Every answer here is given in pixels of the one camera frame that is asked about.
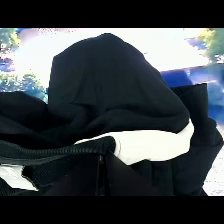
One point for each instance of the black jacket with red trim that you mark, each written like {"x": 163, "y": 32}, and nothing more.
{"x": 113, "y": 86}

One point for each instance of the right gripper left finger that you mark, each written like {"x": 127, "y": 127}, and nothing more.
{"x": 88, "y": 181}

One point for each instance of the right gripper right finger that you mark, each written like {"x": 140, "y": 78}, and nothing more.
{"x": 118, "y": 180}

